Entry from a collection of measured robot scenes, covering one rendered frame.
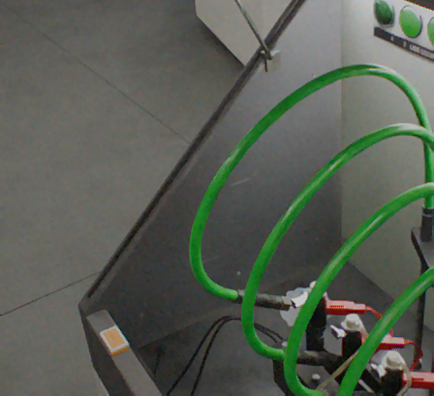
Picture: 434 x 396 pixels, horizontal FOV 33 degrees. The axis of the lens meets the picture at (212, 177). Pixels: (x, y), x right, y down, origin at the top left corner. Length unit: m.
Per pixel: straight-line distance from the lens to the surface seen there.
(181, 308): 1.38
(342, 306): 1.06
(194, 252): 0.88
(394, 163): 1.28
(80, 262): 2.99
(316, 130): 1.34
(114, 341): 1.21
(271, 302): 1.00
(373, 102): 1.28
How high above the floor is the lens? 1.79
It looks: 32 degrees down
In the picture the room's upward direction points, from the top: 6 degrees counter-clockwise
